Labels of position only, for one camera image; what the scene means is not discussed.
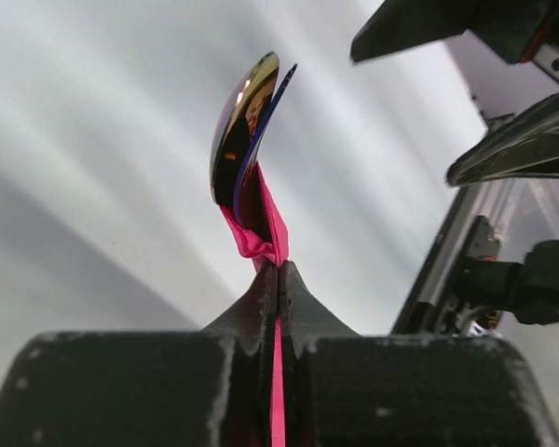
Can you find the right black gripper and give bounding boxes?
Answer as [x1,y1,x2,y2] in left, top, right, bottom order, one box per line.
[349,0,559,187]

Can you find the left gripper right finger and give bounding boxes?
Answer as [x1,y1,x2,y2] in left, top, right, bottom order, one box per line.
[279,262,559,446]

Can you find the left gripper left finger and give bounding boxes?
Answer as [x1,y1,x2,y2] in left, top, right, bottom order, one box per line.
[0,264,279,446]

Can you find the pink paper napkin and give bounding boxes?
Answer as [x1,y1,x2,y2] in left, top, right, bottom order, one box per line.
[220,164,289,447]

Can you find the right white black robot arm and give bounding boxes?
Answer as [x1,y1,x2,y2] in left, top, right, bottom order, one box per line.
[350,1,559,334]

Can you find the aluminium rail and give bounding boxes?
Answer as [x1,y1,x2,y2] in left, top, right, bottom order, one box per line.
[390,180,525,334]

